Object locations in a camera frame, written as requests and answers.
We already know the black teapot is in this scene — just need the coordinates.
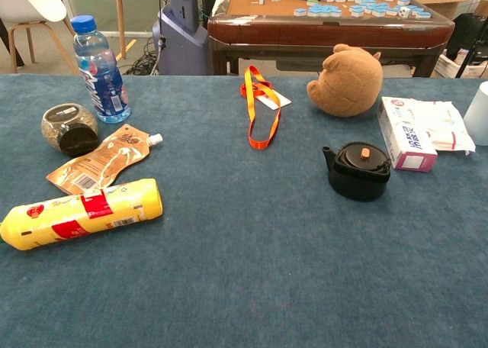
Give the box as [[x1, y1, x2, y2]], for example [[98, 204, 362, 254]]
[[322, 140, 393, 202]]

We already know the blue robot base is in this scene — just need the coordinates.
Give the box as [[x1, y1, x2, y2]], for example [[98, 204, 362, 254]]
[[152, 0, 210, 76]]

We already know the white badge card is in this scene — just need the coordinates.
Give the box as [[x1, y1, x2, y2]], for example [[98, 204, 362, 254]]
[[254, 90, 292, 109]]

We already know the blue tablecloth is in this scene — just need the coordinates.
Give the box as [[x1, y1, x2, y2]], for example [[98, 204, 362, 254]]
[[0, 74, 488, 348]]

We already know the yellow plastic bottle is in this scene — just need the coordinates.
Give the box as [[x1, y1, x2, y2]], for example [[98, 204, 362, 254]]
[[0, 178, 164, 252]]

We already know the brown plush toy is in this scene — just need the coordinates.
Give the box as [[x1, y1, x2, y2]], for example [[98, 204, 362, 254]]
[[307, 43, 384, 118]]

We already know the brown spout pouch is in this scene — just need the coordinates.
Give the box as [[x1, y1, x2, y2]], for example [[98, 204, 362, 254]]
[[46, 123, 164, 195]]

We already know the brown mahjong table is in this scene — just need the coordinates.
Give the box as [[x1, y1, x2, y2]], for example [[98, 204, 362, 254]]
[[207, 0, 456, 78]]

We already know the white toothpaste box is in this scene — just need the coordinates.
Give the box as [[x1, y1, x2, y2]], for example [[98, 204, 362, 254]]
[[377, 96, 438, 172]]

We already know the blue capped water bottle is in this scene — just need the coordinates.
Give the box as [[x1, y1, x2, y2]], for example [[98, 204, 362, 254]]
[[70, 14, 132, 124]]

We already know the glass jar with black lid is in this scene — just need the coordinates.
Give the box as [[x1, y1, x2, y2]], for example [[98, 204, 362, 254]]
[[40, 102, 101, 158]]

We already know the wooden pole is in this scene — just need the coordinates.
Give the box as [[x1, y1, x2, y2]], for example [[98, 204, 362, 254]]
[[115, 0, 127, 61]]

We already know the white tissue pack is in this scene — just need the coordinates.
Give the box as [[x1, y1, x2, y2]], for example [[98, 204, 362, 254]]
[[392, 99, 477, 156]]

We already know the pale blue plastic cup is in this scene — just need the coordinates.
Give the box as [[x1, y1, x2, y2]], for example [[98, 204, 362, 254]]
[[463, 80, 488, 147]]

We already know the white chair with wooden legs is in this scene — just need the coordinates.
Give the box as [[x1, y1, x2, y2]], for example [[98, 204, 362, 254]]
[[0, 0, 79, 74]]

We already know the orange lanyard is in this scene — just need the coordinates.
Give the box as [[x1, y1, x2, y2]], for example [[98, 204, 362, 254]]
[[239, 65, 282, 150]]

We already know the black cable bundle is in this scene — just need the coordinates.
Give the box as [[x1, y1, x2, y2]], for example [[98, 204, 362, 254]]
[[124, 38, 162, 76]]

